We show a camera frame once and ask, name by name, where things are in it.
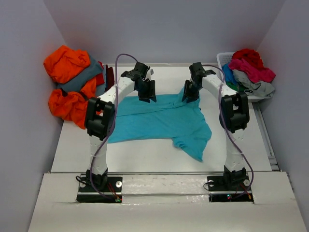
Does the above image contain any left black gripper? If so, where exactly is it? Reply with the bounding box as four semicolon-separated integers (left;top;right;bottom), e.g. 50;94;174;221
135;79;156;103

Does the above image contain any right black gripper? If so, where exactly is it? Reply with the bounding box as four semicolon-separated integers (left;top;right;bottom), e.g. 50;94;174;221
182;79;202;103

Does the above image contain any teal t shirt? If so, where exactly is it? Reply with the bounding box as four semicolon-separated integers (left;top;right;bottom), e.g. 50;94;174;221
109;90;212;162

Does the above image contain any orange t shirt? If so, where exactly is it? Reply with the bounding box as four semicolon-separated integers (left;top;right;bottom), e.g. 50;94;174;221
43;45;106;130

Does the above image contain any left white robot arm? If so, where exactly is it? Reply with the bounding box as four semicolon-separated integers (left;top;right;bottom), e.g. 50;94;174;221
85;62;156;192

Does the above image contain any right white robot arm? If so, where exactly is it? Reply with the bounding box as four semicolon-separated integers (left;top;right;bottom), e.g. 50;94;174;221
182;62;251;192

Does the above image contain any dark red folded shirt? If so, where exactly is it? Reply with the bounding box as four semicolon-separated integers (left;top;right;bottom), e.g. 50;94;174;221
95;62;115;91

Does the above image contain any blue t shirt in basket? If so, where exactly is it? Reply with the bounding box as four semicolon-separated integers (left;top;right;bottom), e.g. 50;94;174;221
222;63;238;85

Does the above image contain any green garment in basket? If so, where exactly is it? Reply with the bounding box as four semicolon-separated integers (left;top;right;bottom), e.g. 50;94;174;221
226;82;246;92

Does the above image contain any white plastic laundry basket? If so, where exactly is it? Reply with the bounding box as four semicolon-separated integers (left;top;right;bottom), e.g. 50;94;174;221
216;52;270;102

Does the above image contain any grey t shirt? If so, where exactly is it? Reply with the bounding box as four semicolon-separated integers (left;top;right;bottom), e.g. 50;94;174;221
232;70;275;97

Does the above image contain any red t shirt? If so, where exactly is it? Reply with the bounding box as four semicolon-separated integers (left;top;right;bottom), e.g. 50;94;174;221
232;48;264;70

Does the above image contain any magenta t shirt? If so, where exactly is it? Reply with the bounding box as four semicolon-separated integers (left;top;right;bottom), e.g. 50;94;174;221
228;58;276;83

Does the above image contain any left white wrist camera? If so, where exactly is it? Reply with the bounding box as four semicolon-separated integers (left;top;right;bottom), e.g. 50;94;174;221
145;68;154;81

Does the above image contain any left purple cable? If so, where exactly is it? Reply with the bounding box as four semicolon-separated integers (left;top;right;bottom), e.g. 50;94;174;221
89;53;140;203

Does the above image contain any purple cable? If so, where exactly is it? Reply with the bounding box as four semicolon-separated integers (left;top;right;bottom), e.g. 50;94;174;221
205;64;255;201
89;53;140;203

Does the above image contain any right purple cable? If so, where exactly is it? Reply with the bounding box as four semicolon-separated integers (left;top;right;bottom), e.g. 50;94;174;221
205;64;255;201

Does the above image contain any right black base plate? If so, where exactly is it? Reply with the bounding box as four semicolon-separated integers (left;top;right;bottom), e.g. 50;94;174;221
203;175;254;203

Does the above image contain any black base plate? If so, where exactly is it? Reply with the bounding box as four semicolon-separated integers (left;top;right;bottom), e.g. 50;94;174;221
203;175;254;203
75;175;123;203

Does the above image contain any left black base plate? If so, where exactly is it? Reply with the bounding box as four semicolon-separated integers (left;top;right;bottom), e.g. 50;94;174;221
75;175;123;203

